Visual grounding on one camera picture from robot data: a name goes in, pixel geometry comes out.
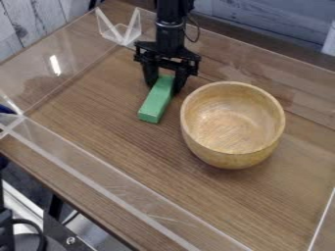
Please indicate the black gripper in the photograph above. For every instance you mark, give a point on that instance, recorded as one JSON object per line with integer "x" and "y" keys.
{"x": 181, "y": 61}

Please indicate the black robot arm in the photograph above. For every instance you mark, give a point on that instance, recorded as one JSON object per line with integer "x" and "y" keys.
{"x": 171, "y": 19}

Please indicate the green rectangular block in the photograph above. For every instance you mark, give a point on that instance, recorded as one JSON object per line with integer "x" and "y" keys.
{"x": 157, "y": 101}

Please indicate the black metal table bracket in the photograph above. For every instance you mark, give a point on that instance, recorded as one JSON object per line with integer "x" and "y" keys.
{"x": 62, "y": 239}

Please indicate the brown wooden bowl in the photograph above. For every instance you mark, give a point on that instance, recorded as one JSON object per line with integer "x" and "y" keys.
{"x": 233, "y": 123}

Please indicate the clear acrylic enclosure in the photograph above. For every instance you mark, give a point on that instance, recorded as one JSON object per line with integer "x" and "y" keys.
{"x": 75, "y": 88}

